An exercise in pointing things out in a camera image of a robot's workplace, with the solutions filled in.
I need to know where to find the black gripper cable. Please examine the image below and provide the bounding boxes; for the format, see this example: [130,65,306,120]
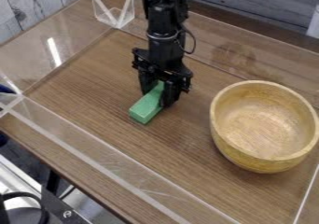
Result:
[177,23,198,56]

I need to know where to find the green rectangular block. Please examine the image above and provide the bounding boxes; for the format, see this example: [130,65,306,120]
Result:
[129,81,165,124]

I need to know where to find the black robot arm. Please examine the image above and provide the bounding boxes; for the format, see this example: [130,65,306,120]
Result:
[133,0,194,107]

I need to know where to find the clear acrylic tray walls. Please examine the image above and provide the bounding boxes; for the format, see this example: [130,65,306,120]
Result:
[0,0,319,224]

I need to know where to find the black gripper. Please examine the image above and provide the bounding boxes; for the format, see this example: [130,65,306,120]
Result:
[133,33,194,108]

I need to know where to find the brown wooden bowl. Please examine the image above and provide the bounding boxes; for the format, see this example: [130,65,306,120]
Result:
[210,80,319,174]

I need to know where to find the black cable on floor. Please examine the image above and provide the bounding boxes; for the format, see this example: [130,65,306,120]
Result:
[0,191,51,224]

